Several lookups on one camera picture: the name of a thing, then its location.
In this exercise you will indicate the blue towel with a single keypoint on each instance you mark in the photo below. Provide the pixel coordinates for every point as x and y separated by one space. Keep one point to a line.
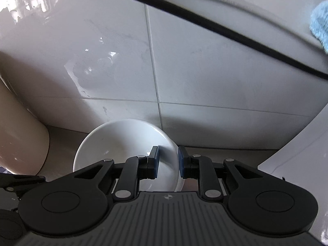
320 25

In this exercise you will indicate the white ceramic bowl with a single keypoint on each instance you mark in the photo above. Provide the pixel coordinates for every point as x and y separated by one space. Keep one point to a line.
123 138

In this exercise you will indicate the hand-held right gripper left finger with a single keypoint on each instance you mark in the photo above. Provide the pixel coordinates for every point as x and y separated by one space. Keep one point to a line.
156 162

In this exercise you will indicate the white microwave oven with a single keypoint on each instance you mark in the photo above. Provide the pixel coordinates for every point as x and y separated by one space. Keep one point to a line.
307 158

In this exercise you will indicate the beige electric kettle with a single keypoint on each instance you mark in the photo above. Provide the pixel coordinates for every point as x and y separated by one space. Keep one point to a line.
20 138

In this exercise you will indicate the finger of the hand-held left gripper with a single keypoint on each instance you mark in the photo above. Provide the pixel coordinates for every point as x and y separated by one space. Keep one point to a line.
23 180

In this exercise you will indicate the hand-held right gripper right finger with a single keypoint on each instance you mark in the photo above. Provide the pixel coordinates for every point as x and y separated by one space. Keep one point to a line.
181 162

